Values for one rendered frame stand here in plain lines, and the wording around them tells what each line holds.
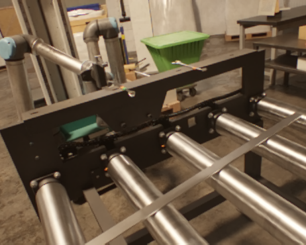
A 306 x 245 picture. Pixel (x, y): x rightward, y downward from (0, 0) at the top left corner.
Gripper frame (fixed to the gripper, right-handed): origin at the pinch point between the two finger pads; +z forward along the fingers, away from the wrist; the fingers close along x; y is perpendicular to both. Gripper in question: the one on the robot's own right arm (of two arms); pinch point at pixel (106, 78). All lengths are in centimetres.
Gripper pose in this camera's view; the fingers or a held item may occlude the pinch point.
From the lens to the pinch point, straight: 136.5
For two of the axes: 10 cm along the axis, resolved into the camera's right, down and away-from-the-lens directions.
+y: 8.6, -3.2, 3.8
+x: 1.3, 8.8, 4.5
